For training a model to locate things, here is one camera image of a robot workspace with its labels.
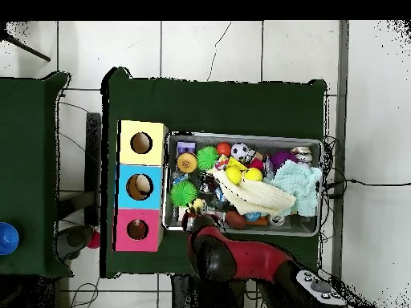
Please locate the yellow duck toy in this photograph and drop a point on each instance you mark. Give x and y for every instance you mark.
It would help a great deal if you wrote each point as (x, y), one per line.
(198, 204)

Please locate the cream waffle cloth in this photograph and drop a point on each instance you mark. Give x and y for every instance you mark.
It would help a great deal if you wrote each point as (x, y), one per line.
(257, 195)

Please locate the orange tiger plush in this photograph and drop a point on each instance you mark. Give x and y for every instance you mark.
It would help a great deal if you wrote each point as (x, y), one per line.
(138, 224)

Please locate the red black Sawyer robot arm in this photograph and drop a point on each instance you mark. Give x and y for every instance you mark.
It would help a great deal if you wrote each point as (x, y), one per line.
(257, 260)

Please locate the wooden box with three holes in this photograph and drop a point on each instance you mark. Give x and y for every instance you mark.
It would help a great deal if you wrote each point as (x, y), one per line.
(154, 199)

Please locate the shallow silver mesh bin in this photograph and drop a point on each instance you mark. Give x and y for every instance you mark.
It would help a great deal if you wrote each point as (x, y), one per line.
(289, 142)

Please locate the green spiky rubber ball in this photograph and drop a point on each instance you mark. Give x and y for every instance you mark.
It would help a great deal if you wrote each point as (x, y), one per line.
(183, 193)
(207, 158)

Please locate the toy hamburger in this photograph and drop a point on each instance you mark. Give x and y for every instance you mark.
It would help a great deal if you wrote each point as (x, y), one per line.
(187, 162)

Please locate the orange red ball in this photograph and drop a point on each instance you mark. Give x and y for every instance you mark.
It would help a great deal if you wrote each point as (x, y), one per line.
(223, 149)

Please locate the yellow smiley ball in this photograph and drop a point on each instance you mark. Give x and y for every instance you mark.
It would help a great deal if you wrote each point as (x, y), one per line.
(233, 175)

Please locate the black white soccer ball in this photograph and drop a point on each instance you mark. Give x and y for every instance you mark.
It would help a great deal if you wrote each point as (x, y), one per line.
(239, 151)

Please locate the brown toy football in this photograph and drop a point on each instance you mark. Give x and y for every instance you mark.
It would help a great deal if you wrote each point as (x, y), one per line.
(234, 219)

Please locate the mint green waffle cloth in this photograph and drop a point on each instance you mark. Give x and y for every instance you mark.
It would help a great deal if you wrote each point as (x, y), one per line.
(301, 189)

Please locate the small red floor ball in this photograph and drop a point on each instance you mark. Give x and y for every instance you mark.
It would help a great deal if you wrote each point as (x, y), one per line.
(93, 240)

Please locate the dark grey rounded object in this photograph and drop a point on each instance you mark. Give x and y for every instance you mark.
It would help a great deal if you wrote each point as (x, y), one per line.
(75, 239)

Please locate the dark green side table cloth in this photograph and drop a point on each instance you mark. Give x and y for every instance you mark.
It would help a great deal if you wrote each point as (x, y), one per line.
(29, 112)

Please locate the blue plastic cup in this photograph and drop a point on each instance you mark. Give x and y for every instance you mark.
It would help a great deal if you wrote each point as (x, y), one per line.
(8, 239)

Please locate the black tripod leg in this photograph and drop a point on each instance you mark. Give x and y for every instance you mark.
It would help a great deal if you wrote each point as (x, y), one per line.
(32, 53)

